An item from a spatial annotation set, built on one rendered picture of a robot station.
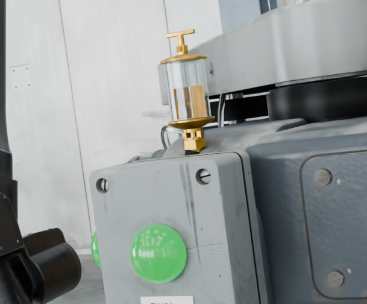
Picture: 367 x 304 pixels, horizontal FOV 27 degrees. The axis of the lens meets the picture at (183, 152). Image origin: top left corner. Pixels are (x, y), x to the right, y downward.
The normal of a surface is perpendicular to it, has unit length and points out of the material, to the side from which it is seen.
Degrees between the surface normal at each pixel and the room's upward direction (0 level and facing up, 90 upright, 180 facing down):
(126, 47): 90
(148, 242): 62
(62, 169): 90
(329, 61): 90
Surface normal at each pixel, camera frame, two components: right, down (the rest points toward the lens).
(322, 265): -0.43, 0.11
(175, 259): 0.48, 0.07
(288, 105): -0.77, 0.14
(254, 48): -0.97, 0.14
